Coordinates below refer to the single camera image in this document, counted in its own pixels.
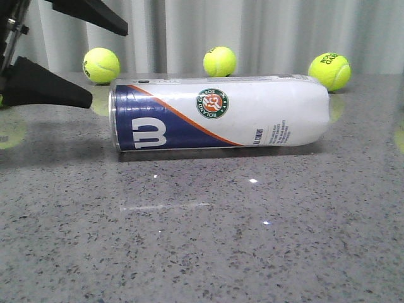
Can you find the yellow tennis ball back middle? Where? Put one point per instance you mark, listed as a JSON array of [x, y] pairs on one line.
[[220, 62]]

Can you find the yellow Roland Garros tennis ball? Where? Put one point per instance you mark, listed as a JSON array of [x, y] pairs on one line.
[[332, 70]]

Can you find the white blue tennis ball can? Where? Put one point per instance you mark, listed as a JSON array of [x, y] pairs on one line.
[[223, 112]]

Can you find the yellow tennis ball back left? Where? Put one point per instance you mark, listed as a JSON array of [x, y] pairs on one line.
[[101, 65]]

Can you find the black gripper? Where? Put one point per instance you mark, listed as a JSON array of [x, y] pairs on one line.
[[27, 83]]

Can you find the white curtain backdrop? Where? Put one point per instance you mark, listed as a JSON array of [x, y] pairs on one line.
[[267, 36]]

